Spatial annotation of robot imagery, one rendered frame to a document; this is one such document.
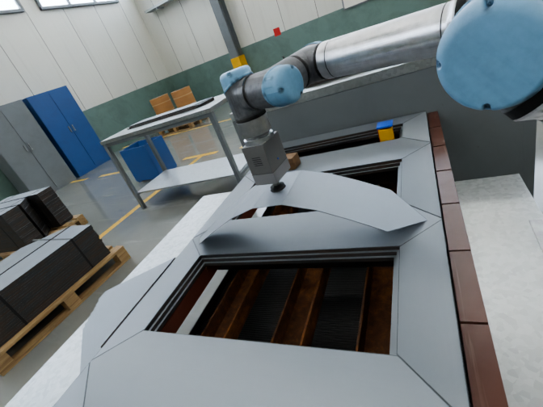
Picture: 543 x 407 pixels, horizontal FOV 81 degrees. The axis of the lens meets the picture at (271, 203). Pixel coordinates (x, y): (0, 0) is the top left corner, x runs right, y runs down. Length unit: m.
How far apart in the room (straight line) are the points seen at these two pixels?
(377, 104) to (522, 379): 1.14
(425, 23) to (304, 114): 1.06
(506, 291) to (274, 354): 0.54
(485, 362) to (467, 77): 0.40
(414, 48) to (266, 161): 0.37
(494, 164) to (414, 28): 1.16
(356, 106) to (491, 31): 1.17
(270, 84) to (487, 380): 0.59
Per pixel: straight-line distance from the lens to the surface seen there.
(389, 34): 0.64
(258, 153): 0.76
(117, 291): 1.20
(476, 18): 0.43
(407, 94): 1.54
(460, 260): 0.75
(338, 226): 0.86
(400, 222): 0.78
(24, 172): 8.47
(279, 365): 0.62
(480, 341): 0.62
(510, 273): 0.94
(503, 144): 1.67
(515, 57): 0.43
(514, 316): 0.85
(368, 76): 1.52
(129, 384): 0.77
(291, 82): 0.65
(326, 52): 0.71
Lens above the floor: 1.33
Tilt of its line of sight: 26 degrees down
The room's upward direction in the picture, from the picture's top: 22 degrees counter-clockwise
